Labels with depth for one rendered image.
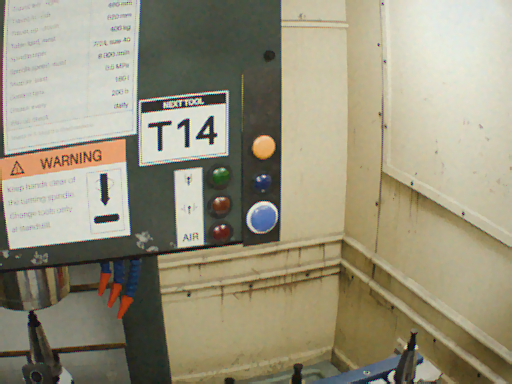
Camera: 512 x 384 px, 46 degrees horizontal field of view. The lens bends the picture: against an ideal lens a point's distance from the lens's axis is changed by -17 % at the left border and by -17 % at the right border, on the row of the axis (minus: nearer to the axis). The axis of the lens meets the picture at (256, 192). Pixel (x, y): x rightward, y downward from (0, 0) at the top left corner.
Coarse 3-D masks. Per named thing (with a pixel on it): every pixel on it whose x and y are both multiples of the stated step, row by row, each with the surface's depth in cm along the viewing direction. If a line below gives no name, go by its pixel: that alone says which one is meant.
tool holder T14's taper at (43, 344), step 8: (32, 328) 93; (40, 328) 94; (32, 336) 93; (40, 336) 93; (32, 344) 93; (40, 344) 93; (48, 344) 95; (32, 352) 94; (40, 352) 94; (48, 352) 95; (32, 360) 94; (40, 360) 94; (48, 360) 94
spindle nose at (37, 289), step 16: (16, 272) 82; (32, 272) 83; (48, 272) 86; (64, 272) 89; (0, 288) 83; (16, 288) 83; (32, 288) 84; (48, 288) 86; (64, 288) 90; (0, 304) 85; (16, 304) 84; (32, 304) 85; (48, 304) 87
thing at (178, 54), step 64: (0, 0) 59; (192, 0) 69; (256, 0) 71; (0, 64) 62; (192, 64) 71; (256, 64) 74; (0, 128) 64; (0, 192) 66; (128, 192) 73; (0, 256) 68; (64, 256) 72; (128, 256) 75
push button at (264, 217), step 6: (258, 210) 78; (264, 210) 79; (270, 210) 79; (252, 216) 79; (258, 216) 79; (264, 216) 79; (270, 216) 79; (276, 216) 80; (252, 222) 79; (258, 222) 79; (264, 222) 79; (270, 222) 79; (258, 228) 79; (264, 228) 79
